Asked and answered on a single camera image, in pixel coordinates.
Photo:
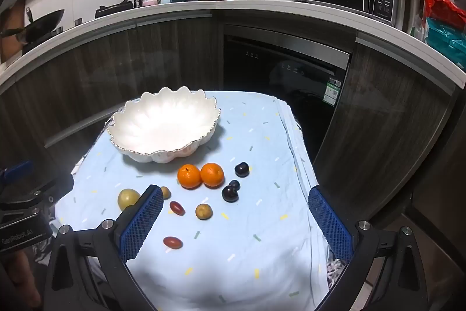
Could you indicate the white scalloped ceramic bowl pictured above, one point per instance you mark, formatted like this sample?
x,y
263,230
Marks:
x,y
164,121

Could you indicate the black built-in dishwasher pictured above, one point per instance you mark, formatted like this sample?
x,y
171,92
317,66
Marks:
x,y
255,70

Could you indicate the pink small container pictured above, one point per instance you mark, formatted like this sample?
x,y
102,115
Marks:
x,y
147,1

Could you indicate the dark wood kitchen cabinet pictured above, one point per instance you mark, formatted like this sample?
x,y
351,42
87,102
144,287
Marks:
x,y
109,59

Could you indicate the small blueberry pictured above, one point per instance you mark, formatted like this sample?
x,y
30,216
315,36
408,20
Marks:
x,y
235,184

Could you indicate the orange mandarin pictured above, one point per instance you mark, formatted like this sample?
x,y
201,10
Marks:
x,y
212,174
189,176

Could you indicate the white stitched undercloth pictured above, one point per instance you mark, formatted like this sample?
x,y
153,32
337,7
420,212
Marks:
x,y
333,272

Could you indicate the light blue patterned tablecloth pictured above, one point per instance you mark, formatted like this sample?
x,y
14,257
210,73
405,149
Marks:
x,y
236,241

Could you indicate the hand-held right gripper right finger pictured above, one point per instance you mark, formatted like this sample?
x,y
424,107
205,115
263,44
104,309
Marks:
x,y
329,223

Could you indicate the yellow-green plum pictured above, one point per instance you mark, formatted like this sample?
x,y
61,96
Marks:
x,y
127,198

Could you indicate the teal plastic bag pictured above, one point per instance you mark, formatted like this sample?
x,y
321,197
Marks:
x,y
447,41

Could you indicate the small brown longan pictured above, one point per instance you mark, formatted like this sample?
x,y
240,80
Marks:
x,y
166,192
204,211

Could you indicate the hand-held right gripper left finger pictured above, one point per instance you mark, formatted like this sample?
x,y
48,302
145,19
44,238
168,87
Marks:
x,y
142,227

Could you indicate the black stove grate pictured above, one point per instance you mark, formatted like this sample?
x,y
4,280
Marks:
x,y
113,6

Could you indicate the person's left hand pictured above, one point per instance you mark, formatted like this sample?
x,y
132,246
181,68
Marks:
x,y
18,278

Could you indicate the white roll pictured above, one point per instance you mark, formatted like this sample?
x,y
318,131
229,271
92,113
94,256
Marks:
x,y
414,12
400,6

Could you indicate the dark purple grape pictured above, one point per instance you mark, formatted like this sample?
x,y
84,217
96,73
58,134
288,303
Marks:
x,y
230,193
241,169

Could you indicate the black wok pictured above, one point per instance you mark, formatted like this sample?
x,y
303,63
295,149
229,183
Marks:
x,y
40,25

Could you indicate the white kitchen countertop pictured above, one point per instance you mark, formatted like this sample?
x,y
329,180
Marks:
x,y
255,6

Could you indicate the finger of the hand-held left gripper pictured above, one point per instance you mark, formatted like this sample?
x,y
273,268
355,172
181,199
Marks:
x,y
16,170
54,187

